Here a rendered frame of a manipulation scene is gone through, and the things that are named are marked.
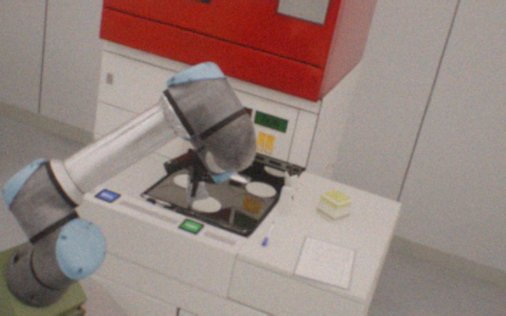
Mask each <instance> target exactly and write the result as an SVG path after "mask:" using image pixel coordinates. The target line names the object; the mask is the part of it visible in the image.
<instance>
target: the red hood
mask: <svg viewBox="0 0 506 316"><path fill-rule="evenodd" d="M377 1H378V0H103V9H102V10H101V18H100V27H99V35H98V37H99V38H100V39H102V40H106V41H110V42H112V43H115V44H119V45H122V46H124V47H130V48H132V49H136V50H139V51H142V52H145V53H148V54H153V55H156V56H160V57H163V58H164V57H165V58H169V59H172V60H175V61H180V62H183V63H186V64H189V65H192V66H196V65H198V64H200V63H204V62H213V63H214V64H216V65H217V66H218V68H219V69H220V71H221V73H222V74H223V75H226V76H229V77H233V78H235V79H239V80H243V81H245V82H249V83H254V84H257V85H260V86H263V87H266V88H269V89H272V90H277V91H281V92H284V93H286V94H290V95H293V96H296V97H301V98H304V99H307V100H310V101H314V102H316V103H317V102H318V101H319V100H320V99H321V98H322V97H323V96H324V95H325V94H326V93H328V92H329V91H330V90H331V89H332V88H333V87H334V86H335V85H336V84H337V82H338V81H339V80H340V79H341V78H342V77H343V76H344V75H345V74H346V73H347V72H348V71H349V70H350V69H352V68H353V67H354V66H356V65H357V64H358V63H359V62H360V61H361V60H362V58H363V54H364V51H365V45H366V41H367V38H368V34H369V31H370V28H371V24H372V18H373V14H374V12H375V8H376V4H377Z"/></svg>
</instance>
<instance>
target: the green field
mask: <svg viewBox="0 0 506 316"><path fill-rule="evenodd" d="M255 122H256V123H258V124H261V125H264V126H269V127H272V128H275V129H278V130H281V131H284V132H285V131H286V125H287V120H284V119H281V118H276V117H273V116H271V115H267V114H264V113H262V112H259V111H258V112H257V116H256V121H255Z"/></svg>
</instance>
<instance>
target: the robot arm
mask: <svg viewBox="0 0 506 316"><path fill-rule="evenodd" d="M167 87H168V89H166V90H164V91H162V93H161V96H160V100H159V102H158V103H157V104H154V105H153V106H151V107H149V108H148V109H147V110H145V111H143V112H142V113H140V114H138V115H137V116H135V117H133V118H131V119H129V120H128V121H127V122H125V123H124V124H122V125H120V126H118V127H117V128H115V129H113V130H112V131H110V132H109V133H107V134H105V135H104V136H102V137H100V138H99V139H97V140H95V141H93V142H92V143H91V144H89V145H88V146H86V147H84V148H82V149H80V150H79V151H77V152H75V153H74V154H72V155H71V156H69V158H67V159H65V160H58V159H51V160H50V161H48V162H47V161H46V160H44V159H43V158H39V159H37V160H35V161H33V162H31V163H30V164H29V165H27V166H26V167H24V168H23V169H21V170H20V171H19V172H18V173H17V174H16V175H14V176H13V177H12V178H11V179H10V180H9V181H8V182H7V183H6V184H5V185H4V187H3V188H2V192H1V193H2V197H3V199H4V202H5V203H6V204H7V206H8V210H9V212H11V213H12V215H13V217H15V219H16V220H17V222H18V223H19V225H20V226H21V228H22V230H23V231H24V233H25V235H26V237H27V238H28V240H29V241H30V242H28V243H26V244H24V245H22V246H21V247H19V248H17V249H16V250H15V251H14V252H13V253H12V255H11V257H10V259H9V261H8V262H7V265H6V271H5V276H6V281H7V284H8V286H9V288H10V290H11V292H12V294H13V295H14V296H15V297H16V298H17V299H18V300H19V301H20V302H22V303H24V304H26V305H29V306H31V307H45V306H48V305H51V304H53V303H55V302H56V301H58V300H61V299H62V298H63V297H64V294H65V293H66V291H67V290H68V288H69V286H70V285H72V284H74V283H76V282H78V281H80V280H83V279H85V278H87V277H89V276H90V275H91V274H92V273H93V272H95V271H96V270H97V269H99V268H100V266H101V265H102V263H103V261H104V259H105V252H106V245H105V238H104V236H103V234H102V232H101V231H100V229H99V228H98V227H97V226H96V225H95V224H94V223H92V222H89V221H88V220H87V219H80V216H79V214H78V212H77V211H76V208H77V206H79V205H81V204H82V202H83V196H84V194H85V193H87V192H89V191H90V190H93V189H94V188H96V187H97V186H99V185H100V184H101V183H104V182H105V181H107V180H109V179H110V178H112V177H113V176H116V175H117V174H118V173H120V172H121V171H123V170H125V169H127V168H128V167H130V166H132V165H133V164H135V163H136V162H138V161H139V160H141V159H143V158H144V157H146V156H148V155H149V154H152V153H153V152H154V151H155V150H157V149H158V148H159V147H162V146H163V145H165V144H167V143H168V142H170V141H171V140H174V139H175V138H176V137H178V136H179V137H181V138H183V139H188V140H189V141H190V142H191V144H192V146H193V148H194V149H193V150H190V151H188V152H186V153H184V154H181V155H179V156H177V157H174V158H172V159H170V160H167V161H166V162H164V163H163V167H164V170H165V172H166V174H167V175H170V174H172V173H175V172H177V171H179V170H180V169H184V168H186V167H188V174H187V184H186V201H187V204H188V205H189V206H192V203H193V202H194V201H196V200H200V199H206V198H208V193H207V192H206V187H205V186H203V184H202V183H201V182H205V183H220V182H222V181H224V180H225V179H227V178H229V177H230V176H232V175H233V174H234V173H236V172H237V171H240V170H243V169H246V168H247V167H248V166H249V165H250V164H251V163H252V162H253V161H254V159H255V156H256V153H257V134H256V129H255V127H254V123H253V121H252V119H251V117H250V115H249V114H248V113H247V111H246V110H245V108H244V106H243V105H242V102H240V101H239V99H238V97H237V96H236V94H235V93H234V91H233V90H232V88H231V86H230V85H229V83H228V81H227V78H226V77H225V76H224V75H223V74H222V73H221V71H220V69H219V68H218V66H217V65H216V64H214V63H213V62H204V63H200V64H198V65H196V66H193V67H191V68H188V69H186V70H184V71H182V72H179V73H178V74H176V75H174V76H172V77H171V78H170V79H168V80H167Z"/></svg>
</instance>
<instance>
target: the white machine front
mask: <svg viewBox="0 0 506 316"><path fill-rule="evenodd" d="M103 50H104V51H103V57H102V66H101V74H100V83H99V92H98V107H97V116H96V124H95V133H94V139H99V138H100V137H102V136H104V135H105V134H107V133H109V132H110V131H112V130H113V129H115V128H117V127H118V126H120V125H122V124H124V123H125V122H127V121H128V120H129V119H132V118H133V117H135V116H137V115H138V114H140V113H142V112H143V111H145V110H147V109H148V108H149V107H151V106H153V105H154V104H157V103H158V102H159V100H160V96H161V93H162V91H164V90H166V89H168V87H167V80H168V79H170V78H171V77H172V76H174V75H176V74H178V73H179V72H182V71H184V70H186V69H188V68H191V67H193V66H192V65H189V64H186V63H183V62H180V61H175V60H172V59H169V58H165V57H164V58H163V57H160V56H156V55H153V54H148V53H145V52H142V51H139V50H136V49H132V48H130V47H124V46H122V45H119V44H115V43H112V42H110V41H106V40H104V49H103ZM225 77H226V78H227V81H228V83H229V85H230V86H231V88H232V90H233V91H234V93H235V94H236V96H237V97H238V99H239V101H240V102H242V105H243V106H244V108H248V109H251V110H252V111H251V115H250V117H251V119H252V121H253V123H254V127H255V129H256V134H257V139H258V135H259V132H260V131H261V132H264V133H267V136H268V134H271V135H275V136H276V137H275V141H274V146H273V151H272V154H267V153H265V152H264V151H263V152H262V151H259V150H257V154H262V155H265V156H268V157H270V158H273V159H276V160H279V161H282V162H286V163H289V164H290V163H291V162H292V163H293V165H295V166H298V167H301V168H302V169H301V173H300V174H298V175H301V174H302V172H303V171H306V169H307V163H308V159H309V156H310V152H311V148H312V145H313V141H314V135H315V130H316V127H317V123H318V119H319V116H320V112H321V108H322V102H323V98H321V99H320V100H319V101H318V102H317V103H316V102H314V101H310V100H307V99H304V98H301V97H296V96H293V95H290V94H286V93H284V92H281V91H277V90H272V89H269V88H266V87H263V86H260V85H257V84H254V83H249V82H245V81H243V80H239V79H235V78H233V77H229V76H226V75H225ZM258 111H259V112H262V113H264V114H267V115H271V116H273V117H276V118H279V119H284V120H287V125H286V131H285V132H284V131H281V130H278V129H275V128H272V127H269V126H264V125H261V124H258V123H256V122H255V121H256V116H257V112H258ZM267 136H266V140H265V144H264V150H265V146H266V141H267ZM182 140H183V138H181V137H179V136H178V137H176V138H175V139H174V140H171V141H170V142H168V143H167V144H165V145H163V146H162V147H159V148H158V149H157V150H155V151H154V152H153V153H152V154H149V155H148V157H150V158H153V159H155V160H158V161H160V162H166V161H167V160H170V159H172V158H174V157H177V156H179V155H180V151H181V146H182Z"/></svg>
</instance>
